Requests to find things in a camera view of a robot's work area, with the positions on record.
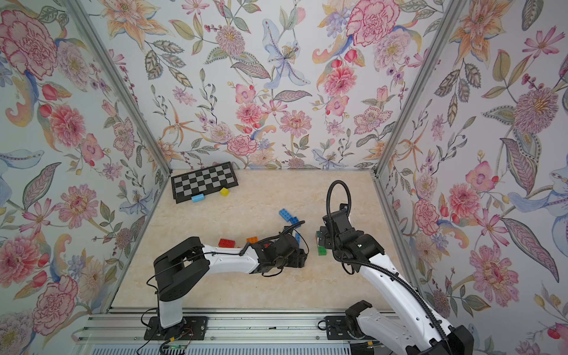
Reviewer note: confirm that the light blue cylinder block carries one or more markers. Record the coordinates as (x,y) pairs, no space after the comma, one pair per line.
(197,198)

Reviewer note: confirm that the aluminium rail frame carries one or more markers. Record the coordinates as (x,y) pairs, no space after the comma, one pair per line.
(125,331)

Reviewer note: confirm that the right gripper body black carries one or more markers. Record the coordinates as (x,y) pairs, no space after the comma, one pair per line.
(329,242)

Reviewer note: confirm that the long blue lego brick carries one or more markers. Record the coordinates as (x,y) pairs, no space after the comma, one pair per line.
(285,215)

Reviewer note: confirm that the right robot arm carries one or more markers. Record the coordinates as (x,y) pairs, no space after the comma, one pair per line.
(419,329)

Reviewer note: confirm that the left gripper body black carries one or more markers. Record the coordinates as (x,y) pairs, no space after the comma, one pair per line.
(293,259)

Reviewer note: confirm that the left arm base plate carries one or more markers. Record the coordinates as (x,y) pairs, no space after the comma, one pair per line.
(190,328)

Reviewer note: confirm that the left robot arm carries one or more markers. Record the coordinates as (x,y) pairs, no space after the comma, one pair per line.
(178,271)

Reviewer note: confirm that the black grey chessboard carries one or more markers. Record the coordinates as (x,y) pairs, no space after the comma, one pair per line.
(206,181)

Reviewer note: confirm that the small green lego brick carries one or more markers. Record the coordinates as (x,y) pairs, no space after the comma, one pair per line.
(321,250)

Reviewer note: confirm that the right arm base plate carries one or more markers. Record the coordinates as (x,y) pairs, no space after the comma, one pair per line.
(336,328)

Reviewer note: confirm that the red lego brick left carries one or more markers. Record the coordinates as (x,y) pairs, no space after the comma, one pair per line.
(226,243)

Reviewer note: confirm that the small blue lego brick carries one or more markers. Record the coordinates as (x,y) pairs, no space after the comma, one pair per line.
(294,222)

